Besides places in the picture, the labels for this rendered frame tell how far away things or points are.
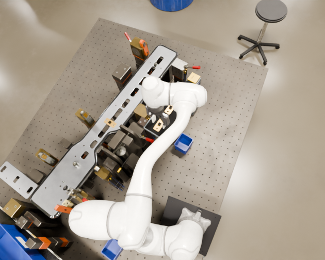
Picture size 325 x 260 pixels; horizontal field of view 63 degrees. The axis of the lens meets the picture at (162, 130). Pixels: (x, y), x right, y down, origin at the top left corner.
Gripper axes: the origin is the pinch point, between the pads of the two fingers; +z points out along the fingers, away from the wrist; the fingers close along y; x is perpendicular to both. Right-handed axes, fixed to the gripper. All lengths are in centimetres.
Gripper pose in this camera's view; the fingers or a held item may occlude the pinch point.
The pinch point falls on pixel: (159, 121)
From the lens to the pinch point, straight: 150.9
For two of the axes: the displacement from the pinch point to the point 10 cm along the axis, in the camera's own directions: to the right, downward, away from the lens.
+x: -5.3, 8.0, -2.8
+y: -8.4, -4.7, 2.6
